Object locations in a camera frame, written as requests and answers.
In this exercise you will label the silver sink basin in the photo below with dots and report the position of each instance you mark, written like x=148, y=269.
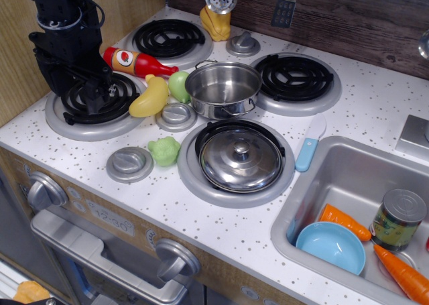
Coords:
x=354, y=178

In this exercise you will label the back left stove burner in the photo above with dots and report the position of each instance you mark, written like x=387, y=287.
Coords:
x=173, y=42

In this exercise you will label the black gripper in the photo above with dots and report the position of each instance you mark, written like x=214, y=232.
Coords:
x=66, y=57

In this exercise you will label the oven clock display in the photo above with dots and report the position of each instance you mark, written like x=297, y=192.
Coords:
x=111, y=218

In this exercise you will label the steel pot with handles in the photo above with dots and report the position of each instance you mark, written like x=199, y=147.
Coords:
x=223, y=90

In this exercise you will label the left oven dial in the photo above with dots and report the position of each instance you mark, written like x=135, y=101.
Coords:
x=45, y=192

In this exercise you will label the silver faucet base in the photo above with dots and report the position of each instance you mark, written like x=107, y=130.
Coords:
x=414, y=138

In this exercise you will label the back right stove burner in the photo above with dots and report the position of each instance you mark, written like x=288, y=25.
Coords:
x=296, y=85

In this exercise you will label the stove burner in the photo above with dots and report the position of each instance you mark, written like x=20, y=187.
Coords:
x=69, y=116
x=296, y=85
x=173, y=42
x=193, y=178

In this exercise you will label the blue handled toy knife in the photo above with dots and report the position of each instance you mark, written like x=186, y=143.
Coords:
x=314, y=132

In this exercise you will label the grey knob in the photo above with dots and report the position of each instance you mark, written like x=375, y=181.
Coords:
x=129, y=165
x=243, y=45
x=176, y=117

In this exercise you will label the green broccoli toy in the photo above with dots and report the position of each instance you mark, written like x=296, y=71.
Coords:
x=164, y=151

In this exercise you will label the orange carrot toy lower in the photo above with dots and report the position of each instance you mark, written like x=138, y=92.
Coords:
x=412, y=282

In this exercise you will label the oven dial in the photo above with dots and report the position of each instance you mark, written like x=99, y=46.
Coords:
x=175, y=259
x=45, y=192

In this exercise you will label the orange carrot toy upper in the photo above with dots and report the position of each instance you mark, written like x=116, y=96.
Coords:
x=335, y=215

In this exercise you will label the orange toy on floor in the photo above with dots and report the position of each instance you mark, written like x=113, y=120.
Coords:
x=30, y=291

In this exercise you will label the toy tin can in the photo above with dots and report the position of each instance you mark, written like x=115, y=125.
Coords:
x=397, y=219

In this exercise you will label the grey knob back centre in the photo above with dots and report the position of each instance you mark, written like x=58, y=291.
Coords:
x=243, y=45

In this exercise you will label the grey knob front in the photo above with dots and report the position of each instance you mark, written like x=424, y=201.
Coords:
x=129, y=165

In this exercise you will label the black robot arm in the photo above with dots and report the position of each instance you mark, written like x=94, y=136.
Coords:
x=66, y=14

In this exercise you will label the silver oven door handle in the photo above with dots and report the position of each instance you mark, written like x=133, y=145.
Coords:
x=86, y=249

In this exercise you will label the silver slotted spatula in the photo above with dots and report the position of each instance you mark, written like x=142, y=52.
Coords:
x=283, y=13

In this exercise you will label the orange carrot toy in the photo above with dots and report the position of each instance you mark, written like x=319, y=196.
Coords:
x=335, y=215
x=412, y=282

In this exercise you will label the yellow bell pepper toy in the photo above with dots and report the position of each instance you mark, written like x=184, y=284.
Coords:
x=217, y=25

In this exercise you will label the light blue bowl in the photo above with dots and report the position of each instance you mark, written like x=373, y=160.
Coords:
x=335, y=244

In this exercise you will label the front left stove burner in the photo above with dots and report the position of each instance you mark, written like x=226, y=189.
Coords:
x=69, y=116

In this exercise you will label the yellow banana toy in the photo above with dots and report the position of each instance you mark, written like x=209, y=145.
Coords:
x=153, y=99

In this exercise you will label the grey knob middle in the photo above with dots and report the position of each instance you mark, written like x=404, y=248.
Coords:
x=176, y=117

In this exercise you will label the green pear toy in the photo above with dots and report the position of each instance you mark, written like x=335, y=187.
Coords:
x=176, y=85

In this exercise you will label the right oven dial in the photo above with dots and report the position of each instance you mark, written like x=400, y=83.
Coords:
x=175, y=259

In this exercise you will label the silver faucet spout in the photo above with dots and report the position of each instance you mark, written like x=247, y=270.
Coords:
x=423, y=45

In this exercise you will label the steel pot lid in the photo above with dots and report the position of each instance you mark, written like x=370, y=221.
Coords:
x=239, y=159

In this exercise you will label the red ketchup bottle toy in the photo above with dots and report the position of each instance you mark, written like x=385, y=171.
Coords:
x=136, y=63

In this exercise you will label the front right stove burner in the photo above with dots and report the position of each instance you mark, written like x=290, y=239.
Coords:
x=193, y=178

